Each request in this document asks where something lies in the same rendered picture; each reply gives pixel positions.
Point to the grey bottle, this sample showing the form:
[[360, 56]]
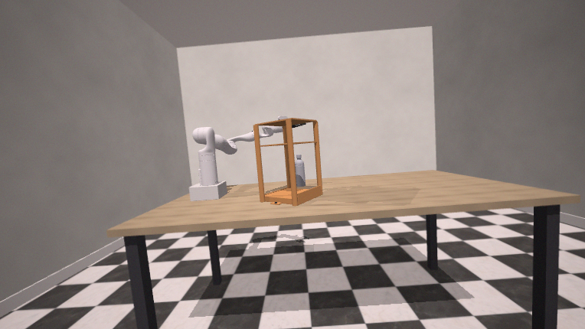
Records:
[[300, 172]]

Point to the wooden shelving unit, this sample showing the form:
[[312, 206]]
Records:
[[290, 194]]

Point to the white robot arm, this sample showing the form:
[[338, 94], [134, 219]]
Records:
[[207, 157]]

